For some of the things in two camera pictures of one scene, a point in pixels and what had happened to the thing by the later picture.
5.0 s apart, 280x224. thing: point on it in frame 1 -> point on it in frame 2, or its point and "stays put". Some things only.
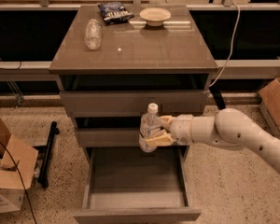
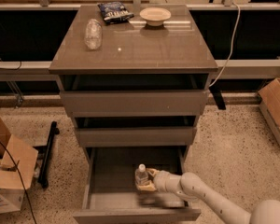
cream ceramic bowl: x=155 y=16 stays put
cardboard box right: x=274 y=101 stays put
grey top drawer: x=133 y=104 stays put
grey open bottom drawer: x=129 y=185 stays put
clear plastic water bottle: x=149 y=122 -> x=141 y=175
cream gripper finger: x=165 y=120 -> x=152 y=171
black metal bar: x=47 y=150 stays put
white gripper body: x=181 y=129 -> x=161 y=179
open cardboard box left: x=12 y=164 stays put
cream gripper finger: x=163 y=140 -> x=148 y=187
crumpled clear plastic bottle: x=93 y=35 stays put
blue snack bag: x=115 y=12 stays put
